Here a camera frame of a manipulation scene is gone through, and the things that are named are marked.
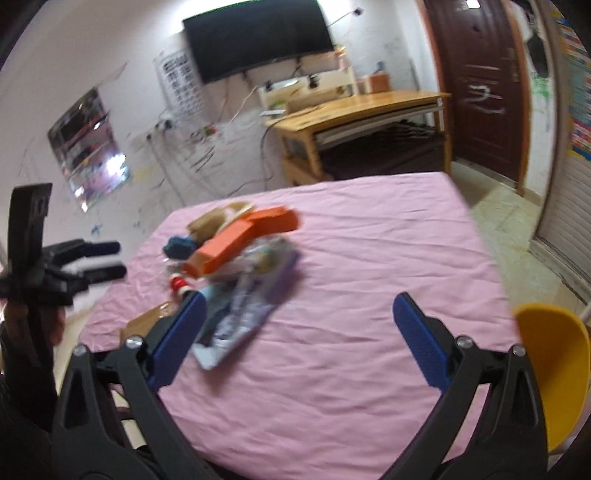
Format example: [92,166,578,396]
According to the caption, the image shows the dark brown door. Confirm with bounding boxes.
[422,0,532,195]

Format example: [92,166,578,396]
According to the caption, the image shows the orange carton box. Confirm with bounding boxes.
[182,219,254,280]
[244,206,303,232]

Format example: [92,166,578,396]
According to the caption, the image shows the blue cloth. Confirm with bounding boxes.
[163,235,199,260]

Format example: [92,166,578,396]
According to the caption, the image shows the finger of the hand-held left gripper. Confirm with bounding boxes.
[44,239,122,267]
[51,262,128,296]

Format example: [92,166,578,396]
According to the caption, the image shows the white desk shelf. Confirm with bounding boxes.
[257,67,356,112]

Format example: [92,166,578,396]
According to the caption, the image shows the red capped small bottle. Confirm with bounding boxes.
[168,272,195,297]

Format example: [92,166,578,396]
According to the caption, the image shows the colourful wall poster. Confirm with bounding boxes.
[554,9,591,162]

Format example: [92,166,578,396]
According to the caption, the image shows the shiny foil wall sheet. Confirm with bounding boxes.
[47,89,131,213]

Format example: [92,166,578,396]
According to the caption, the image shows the person's left hand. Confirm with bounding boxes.
[28,302,68,348]

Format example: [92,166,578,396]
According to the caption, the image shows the white wall chart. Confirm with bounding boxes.
[154,48,204,116]

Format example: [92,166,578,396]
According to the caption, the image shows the wooden desk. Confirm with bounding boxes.
[263,90,453,188]

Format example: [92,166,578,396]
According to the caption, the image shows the purple white plastic bag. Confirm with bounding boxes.
[191,251,303,371]

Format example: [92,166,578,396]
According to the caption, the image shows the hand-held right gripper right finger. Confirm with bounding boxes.
[383,292,549,480]

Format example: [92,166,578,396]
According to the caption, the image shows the pink table sheet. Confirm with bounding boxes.
[78,172,525,480]

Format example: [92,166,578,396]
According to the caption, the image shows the black cable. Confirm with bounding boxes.
[226,122,280,197]

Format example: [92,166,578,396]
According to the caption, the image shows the white slatted door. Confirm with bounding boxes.
[533,152,591,301]

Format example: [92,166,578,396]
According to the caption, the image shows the brown paper bag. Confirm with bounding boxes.
[186,202,257,243]

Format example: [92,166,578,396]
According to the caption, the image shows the black hanging bag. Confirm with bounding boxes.
[526,28,550,79]

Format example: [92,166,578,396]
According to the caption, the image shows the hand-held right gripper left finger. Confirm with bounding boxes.
[52,291,218,480]

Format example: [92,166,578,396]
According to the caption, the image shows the yellow plastic bin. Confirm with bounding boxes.
[513,303,591,455]

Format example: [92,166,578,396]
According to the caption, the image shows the brown cardboard piece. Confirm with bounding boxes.
[119,302,182,345]

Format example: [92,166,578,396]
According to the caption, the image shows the black wall television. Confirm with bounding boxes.
[182,0,335,85]

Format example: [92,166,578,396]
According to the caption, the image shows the clear wrapper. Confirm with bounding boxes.
[217,234,296,278]

